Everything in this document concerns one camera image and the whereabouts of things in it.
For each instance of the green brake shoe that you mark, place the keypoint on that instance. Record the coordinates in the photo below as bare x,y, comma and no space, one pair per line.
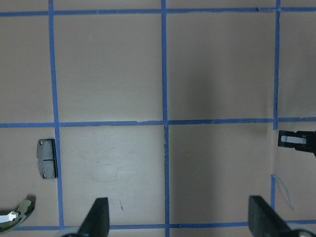
12,219

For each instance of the black brake pad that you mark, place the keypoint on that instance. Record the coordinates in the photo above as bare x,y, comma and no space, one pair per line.
46,156

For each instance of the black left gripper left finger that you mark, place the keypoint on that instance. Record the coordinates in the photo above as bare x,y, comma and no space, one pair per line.
97,221

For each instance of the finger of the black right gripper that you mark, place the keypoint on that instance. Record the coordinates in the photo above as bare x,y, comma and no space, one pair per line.
304,141

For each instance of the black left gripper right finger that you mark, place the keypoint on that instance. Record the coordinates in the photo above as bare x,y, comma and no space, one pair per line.
263,221

